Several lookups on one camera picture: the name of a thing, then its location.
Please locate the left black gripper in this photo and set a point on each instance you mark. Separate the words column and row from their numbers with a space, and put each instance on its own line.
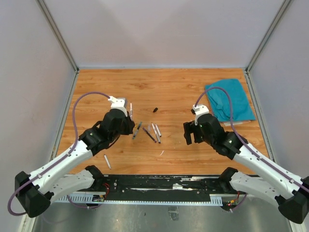
column 130, row 125

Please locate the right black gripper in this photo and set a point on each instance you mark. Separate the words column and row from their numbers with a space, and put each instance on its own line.
column 189, row 127

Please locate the yellow capped white marker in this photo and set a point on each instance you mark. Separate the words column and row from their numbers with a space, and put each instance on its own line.
column 131, row 111

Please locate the dark blue-green gel pen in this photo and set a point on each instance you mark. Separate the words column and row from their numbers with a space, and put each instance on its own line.
column 137, row 130

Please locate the white marker blue end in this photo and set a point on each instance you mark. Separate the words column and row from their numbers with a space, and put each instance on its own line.
column 156, row 133

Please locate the purple gel pen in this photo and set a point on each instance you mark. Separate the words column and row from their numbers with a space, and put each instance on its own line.
column 151, row 137

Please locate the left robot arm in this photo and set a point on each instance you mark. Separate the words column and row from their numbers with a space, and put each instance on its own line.
column 37, row 190

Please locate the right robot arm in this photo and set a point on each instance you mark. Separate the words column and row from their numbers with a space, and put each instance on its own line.
column 276, row 185

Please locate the white marker black tip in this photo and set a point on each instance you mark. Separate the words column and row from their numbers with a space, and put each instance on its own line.
column 158, row 131

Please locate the teal cloth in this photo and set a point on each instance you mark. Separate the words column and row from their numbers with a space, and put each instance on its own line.
column 225, row 93

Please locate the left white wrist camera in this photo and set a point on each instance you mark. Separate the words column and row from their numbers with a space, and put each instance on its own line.
column 118, row 103

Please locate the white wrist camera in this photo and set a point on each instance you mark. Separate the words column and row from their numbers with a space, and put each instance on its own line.
column 118, row 103
column 199, row 110

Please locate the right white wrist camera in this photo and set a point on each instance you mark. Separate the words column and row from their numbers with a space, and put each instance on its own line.
column 199, row 110

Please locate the small white pen near rail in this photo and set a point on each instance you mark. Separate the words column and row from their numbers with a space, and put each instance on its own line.
column 107, row 161

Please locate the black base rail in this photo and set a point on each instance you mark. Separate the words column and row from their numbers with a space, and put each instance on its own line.
column 164, row 188

